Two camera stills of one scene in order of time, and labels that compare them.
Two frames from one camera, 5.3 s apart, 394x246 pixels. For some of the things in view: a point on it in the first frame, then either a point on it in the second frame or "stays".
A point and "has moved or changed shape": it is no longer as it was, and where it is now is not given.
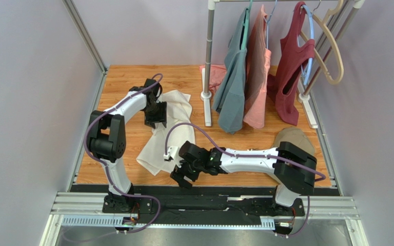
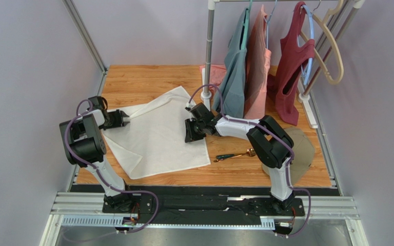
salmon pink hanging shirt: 258,68 stays
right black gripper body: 184,168 → 190,129
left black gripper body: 156,114 → 116,120
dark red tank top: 294,52 stays
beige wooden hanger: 324,22 stays
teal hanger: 244,35 stays
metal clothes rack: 338,30 stays
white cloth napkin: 178,131 has moved or changed shape
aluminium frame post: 80,26 stays
